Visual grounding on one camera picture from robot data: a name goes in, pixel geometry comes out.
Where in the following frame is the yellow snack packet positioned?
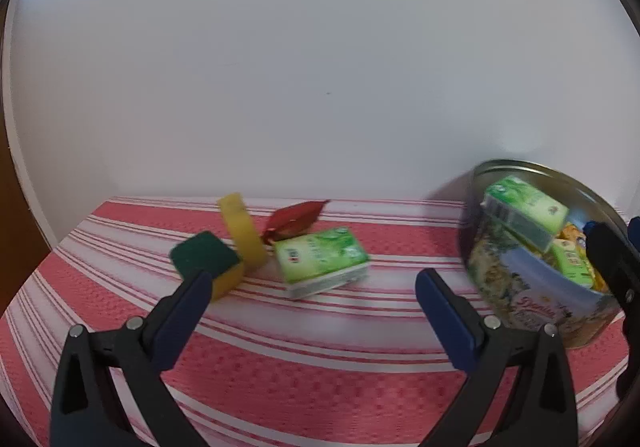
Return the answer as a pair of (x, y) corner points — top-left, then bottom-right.
(560, 223), (608, 293)

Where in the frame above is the red candy wrapper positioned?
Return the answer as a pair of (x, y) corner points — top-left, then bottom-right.
(260, 200), (331, 244)

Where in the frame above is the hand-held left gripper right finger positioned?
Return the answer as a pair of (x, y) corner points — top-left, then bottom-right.
(415, 268), (581, 447)

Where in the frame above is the large green tissue pack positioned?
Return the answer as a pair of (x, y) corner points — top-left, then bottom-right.
(272, 226), (371, 301)

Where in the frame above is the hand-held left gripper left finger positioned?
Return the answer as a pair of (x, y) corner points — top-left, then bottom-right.
(49, 269), (215, 447)

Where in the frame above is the thick yellow sponge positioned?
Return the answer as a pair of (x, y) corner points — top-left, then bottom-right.
(217, 193), (268, 273)

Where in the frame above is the pink striped cloth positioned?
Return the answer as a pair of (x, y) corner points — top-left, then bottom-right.
(0, 197), (631, 447)

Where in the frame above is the green and yellow scouring sponge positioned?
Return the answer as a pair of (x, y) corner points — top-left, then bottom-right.
(169, 231), (246, 303)

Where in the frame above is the brown wooden panel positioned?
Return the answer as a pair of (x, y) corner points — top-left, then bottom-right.
(0, 2), (53, 313)

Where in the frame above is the round metal cookie tin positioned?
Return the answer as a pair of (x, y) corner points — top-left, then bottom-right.
(459, 158), (632, 350)

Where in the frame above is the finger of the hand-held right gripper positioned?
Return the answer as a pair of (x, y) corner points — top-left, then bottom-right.
(584, 216), (640, 323)

